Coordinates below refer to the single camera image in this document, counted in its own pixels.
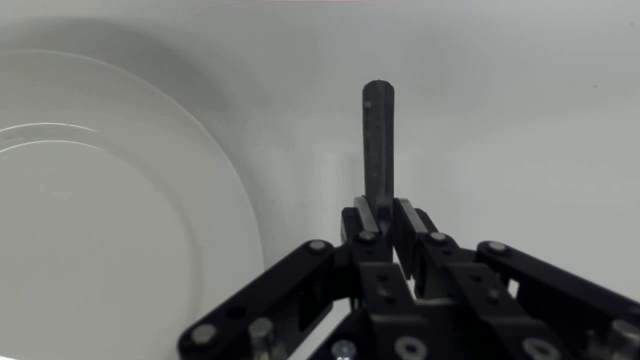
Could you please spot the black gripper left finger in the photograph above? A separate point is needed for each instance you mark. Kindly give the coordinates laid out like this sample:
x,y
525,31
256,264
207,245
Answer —
x,y
272,314

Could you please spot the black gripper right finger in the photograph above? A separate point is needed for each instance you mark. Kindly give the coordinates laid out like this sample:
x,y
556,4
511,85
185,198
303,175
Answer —
x,y
525,309

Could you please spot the white round plate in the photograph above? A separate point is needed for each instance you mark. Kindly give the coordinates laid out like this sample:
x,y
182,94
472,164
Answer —
x,y
120,216

